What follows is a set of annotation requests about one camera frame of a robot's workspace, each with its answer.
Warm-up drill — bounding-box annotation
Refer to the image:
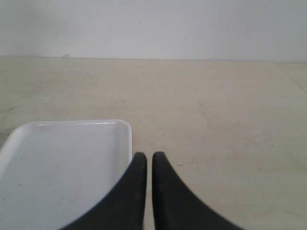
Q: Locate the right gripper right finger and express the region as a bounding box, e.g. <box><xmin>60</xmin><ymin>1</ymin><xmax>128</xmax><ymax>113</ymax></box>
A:
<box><xmin>152</xmin><ymin>152</ymin><xmax>241</xmax><ymax>230</ymax></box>

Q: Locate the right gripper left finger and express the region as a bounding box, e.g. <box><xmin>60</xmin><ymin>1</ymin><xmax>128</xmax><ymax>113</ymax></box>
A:
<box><xmin>63</xmin><ymin>152</ymin><xmax>147</xmax><ymax>230</ymax></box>

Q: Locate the white rectangular plastic tray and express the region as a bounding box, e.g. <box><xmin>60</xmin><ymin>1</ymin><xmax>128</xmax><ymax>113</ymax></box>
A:
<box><xmin>0</xmin><ymin>120</ymin><xmax>132</xmax><ymax>230</ymax></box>

